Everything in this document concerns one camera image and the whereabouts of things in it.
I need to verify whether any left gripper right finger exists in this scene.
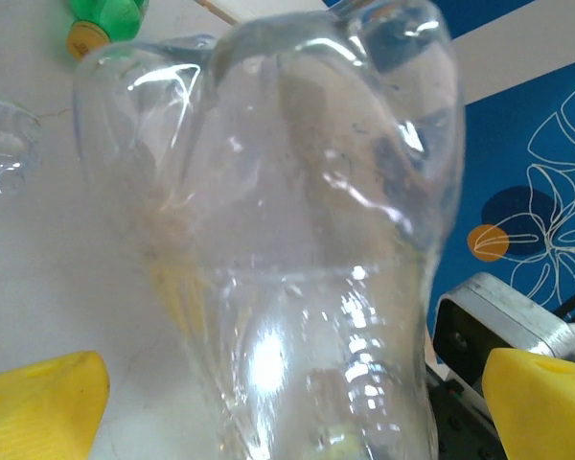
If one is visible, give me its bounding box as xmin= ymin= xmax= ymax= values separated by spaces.
xmin=481 ymin=347 xmax=575 ymax=460

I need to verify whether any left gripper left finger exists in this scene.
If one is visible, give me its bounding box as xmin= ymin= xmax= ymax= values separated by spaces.
xmin=0 ymin=350 xmax=111 ymax=460

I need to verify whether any clear cola bottle red label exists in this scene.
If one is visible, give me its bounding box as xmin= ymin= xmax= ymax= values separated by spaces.
xmin=0 ymin=94 xmax=43 ymax=196

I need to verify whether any clear bottle green cap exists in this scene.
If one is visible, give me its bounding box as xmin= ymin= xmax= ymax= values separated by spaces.
xmin=71 ymin=0 xmax=466 ymax=460

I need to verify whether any green bottle yellow cap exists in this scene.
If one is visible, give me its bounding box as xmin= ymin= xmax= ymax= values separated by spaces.
xmin=65 ymin=0 xmax=150 ymax=61

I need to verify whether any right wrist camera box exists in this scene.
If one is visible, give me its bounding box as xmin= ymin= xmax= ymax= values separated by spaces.
xmin=433 ymin=271 xmax=575 ymax=384

